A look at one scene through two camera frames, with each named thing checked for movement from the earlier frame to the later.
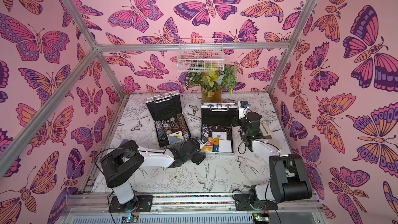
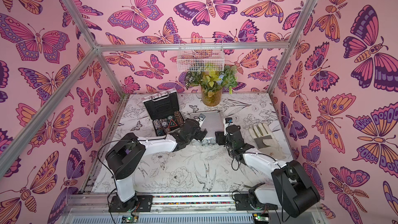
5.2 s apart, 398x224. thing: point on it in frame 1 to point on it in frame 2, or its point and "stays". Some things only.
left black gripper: (199, 158) to (201, 135)
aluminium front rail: (98, 203) stays
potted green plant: (212, 83) stays
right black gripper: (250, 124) to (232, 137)
